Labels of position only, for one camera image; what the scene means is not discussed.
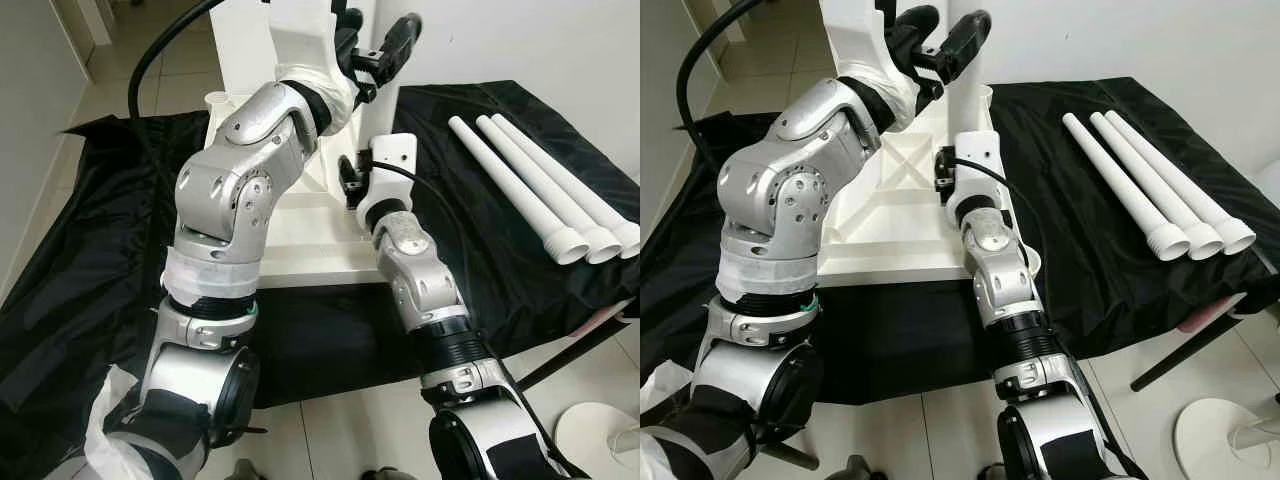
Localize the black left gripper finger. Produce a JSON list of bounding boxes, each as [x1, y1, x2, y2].
[[383, 12, 423, 83], [333, 3, 367, 63], [890, 4, 943, 73], [945, 8, 993, 89]]

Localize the white plastic table top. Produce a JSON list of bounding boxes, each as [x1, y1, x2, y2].
[[205, 88, 396, 289], [828, 85, 1043, 289]]

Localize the black metal table leg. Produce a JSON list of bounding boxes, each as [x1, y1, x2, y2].
[[755, 435, 821, 471], [1130, 290, 1251, 393], [515, 315, 641, 393]]

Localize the white round floor stand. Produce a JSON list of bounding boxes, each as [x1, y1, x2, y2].
[[1172, 398, 1280, 480], [553, 402, 641, 480]]

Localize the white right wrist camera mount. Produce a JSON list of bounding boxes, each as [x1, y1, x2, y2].
[[950, 130, 1004, 226], [358, 133, 418, 233]]

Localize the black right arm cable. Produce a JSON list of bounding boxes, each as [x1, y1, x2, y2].
[[955, 156, 1051, 291], [365, 158, 471, 301]]

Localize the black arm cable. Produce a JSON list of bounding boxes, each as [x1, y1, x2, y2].
[[675, 0, 766, 151], [127, 0, 226, 191], [955, 156, 1051, 291], [365, 158, 471, 301]]

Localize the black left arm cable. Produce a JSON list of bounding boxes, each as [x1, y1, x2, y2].
[[127, 0, 226, 191], [675, 0, 766, 151]]

